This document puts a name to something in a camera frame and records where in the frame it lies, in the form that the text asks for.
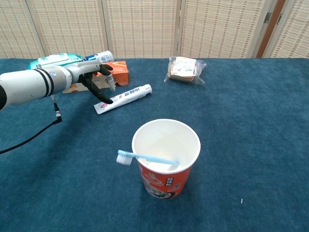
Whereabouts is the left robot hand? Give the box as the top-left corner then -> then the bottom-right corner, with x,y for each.
70,60 -> 115,104

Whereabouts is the white toothpaste tube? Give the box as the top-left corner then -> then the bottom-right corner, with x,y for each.
93,84 -> 153,115

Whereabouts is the light blue toothbrush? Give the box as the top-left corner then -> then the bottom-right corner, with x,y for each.
116,149 -> 180,166

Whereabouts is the orange cardboard snack box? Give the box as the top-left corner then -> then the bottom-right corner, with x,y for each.
62,60 -> 130,94

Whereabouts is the green wet wipes pack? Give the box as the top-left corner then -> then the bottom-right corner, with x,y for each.
27,52 -> 83,71

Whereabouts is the blue and white can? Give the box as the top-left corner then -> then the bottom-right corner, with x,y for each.
82,50 -> 115,64

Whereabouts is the bamboo folding screen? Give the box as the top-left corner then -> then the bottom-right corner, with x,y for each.
0,0 -> 309,59

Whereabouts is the clear bag of bread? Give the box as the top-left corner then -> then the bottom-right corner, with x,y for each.
163,56 -> 207,85

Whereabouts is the orange noodle paper cup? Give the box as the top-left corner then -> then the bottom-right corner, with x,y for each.
131,118 -> 201,200

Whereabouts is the blue table cloth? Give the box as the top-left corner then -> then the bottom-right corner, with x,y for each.
0,58 -> 309,232

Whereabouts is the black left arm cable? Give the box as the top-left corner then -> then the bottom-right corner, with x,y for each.
0,94 -> 63,155

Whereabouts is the brown wooden post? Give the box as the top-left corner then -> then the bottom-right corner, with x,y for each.
256,0 -> 287,58

